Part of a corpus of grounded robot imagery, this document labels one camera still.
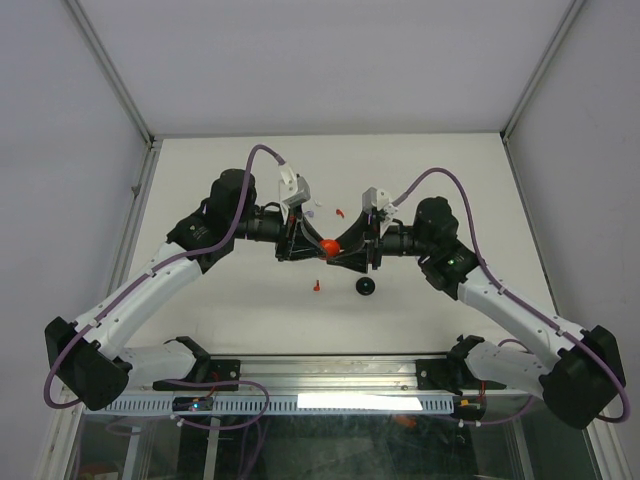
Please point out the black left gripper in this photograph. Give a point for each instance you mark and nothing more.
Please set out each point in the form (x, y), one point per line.
(286, 250)

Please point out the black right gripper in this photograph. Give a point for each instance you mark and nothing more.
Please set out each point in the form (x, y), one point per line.
(370, 236)

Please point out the orange round charging case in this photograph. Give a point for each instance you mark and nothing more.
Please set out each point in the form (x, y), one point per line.
(331, 247)

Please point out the black round charging case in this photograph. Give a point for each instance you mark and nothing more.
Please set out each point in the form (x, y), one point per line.
(365, 286)

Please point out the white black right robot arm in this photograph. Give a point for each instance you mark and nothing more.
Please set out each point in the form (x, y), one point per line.
(575, 371)

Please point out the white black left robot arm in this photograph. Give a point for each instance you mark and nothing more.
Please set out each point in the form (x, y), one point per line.
(90, 355)

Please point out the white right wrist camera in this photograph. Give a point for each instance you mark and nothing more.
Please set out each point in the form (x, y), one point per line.
(380, 200)

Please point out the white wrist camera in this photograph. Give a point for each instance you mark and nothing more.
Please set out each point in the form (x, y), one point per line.
(293, 190)
(380, 200)

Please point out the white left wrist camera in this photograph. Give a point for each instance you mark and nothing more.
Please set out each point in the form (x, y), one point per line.
(293, 190)

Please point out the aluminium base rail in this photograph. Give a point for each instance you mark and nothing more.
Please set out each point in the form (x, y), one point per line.
(290, 374)

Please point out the white slotted cable duct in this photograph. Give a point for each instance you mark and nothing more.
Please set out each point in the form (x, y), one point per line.
(297, 404)

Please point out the left aluminium frame post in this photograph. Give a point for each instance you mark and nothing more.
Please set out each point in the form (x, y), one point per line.
(98, 51)

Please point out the aluminium corner frame post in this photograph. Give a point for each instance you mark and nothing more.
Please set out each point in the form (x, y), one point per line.
(560, 33)

